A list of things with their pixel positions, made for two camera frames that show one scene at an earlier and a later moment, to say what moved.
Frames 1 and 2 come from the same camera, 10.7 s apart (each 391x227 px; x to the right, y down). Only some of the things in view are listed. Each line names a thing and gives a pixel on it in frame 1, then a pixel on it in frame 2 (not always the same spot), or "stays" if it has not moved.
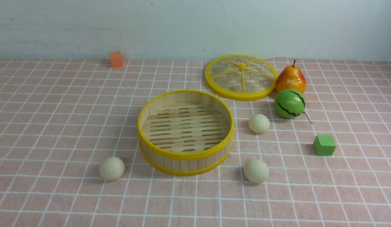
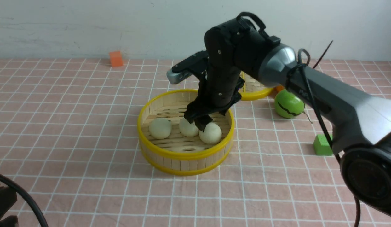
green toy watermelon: (290, 103) stays
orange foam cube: (116, 59) stays
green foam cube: (324, 145) stays
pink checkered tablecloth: (55, 120) stays
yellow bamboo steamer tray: (185, 132) stays
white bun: (259, 123) -> (187, 129)
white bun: (111, 168) -> (159, 128)
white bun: (255, 171) -> (212, 134)
